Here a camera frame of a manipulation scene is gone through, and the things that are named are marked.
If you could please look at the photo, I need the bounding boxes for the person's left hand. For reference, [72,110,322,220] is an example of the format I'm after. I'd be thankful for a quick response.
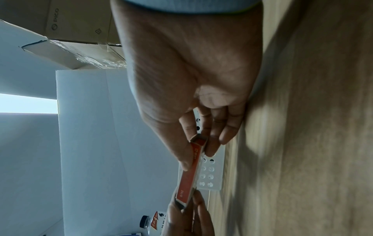
[167,190,217,236]

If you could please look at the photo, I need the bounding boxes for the person's right hand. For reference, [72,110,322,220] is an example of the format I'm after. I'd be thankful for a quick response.
[110,0,264,171]

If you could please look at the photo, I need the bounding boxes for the orange slim carton box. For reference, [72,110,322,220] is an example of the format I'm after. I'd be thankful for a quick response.
[174,133,209,210]

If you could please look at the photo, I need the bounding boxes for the white plastic rack with holes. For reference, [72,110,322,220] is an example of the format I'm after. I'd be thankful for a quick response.
[178,108,227,192]

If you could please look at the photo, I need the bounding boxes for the white bottle with black cap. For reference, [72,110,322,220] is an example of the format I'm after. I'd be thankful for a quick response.
[139,210,169,236]

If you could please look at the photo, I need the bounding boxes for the white foam board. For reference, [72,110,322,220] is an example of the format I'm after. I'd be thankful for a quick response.
[55,68,187,236]

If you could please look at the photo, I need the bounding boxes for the brown cardboard box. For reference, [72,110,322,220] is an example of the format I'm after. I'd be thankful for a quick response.
[44,0,123,47]

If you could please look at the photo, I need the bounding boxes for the white taped cardboard box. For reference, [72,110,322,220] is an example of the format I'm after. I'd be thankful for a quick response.
[0,19,129,70]

